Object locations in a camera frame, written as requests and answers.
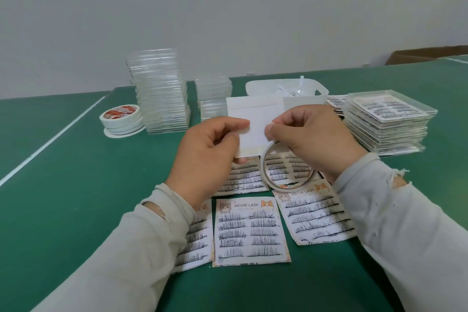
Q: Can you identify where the person's right hand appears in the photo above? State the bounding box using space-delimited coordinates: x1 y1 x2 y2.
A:
265 105 368 184

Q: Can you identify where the person's left hand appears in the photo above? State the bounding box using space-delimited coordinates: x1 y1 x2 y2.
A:
166 116 251 210

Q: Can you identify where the white card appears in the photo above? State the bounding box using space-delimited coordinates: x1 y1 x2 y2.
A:
226 96 286 159

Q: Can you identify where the thin double-sided tape roll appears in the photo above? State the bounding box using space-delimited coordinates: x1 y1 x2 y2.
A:
260 139 317 192

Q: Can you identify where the person's left forearm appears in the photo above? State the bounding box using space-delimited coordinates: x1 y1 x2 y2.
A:
32 183 213 312

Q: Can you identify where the person's right forearm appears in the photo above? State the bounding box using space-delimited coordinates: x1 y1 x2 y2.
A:
330 152 468 312

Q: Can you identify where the short stack of clear cases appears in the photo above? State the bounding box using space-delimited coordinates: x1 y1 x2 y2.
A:
194 74 233 122

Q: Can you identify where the eyelash card with cat print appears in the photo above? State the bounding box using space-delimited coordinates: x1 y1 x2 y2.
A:
219 156 271 194
272 179 358 246
264 151 323 185
171 200 214 274
212 197 292 268

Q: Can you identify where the white paper sheet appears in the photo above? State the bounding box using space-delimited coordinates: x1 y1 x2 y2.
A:
283 96 330 119

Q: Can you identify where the clear tape spool with strips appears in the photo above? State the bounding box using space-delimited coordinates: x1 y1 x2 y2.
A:
276 76 306 98

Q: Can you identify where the white plastic tray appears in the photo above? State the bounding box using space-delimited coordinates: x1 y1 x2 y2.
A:
244 79 330 99

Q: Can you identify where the pile of loose eyelash cards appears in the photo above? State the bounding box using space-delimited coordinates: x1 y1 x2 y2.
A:
324 95 350 117

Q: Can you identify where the tall stack of clear cases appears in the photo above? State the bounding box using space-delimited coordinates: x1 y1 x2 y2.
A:
126 47 192 136

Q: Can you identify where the plain white tape roll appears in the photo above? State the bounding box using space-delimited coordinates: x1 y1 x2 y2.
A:
103 123 145 139
102 117 145 130

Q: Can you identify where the stack of filled eyelash cases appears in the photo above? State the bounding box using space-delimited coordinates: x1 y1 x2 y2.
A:
341 89 439 157

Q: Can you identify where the white tape roll red label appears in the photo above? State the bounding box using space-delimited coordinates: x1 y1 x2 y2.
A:
100 104 143 123

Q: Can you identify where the brown cardboard box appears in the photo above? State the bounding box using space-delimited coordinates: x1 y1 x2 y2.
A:
384 46 468 66

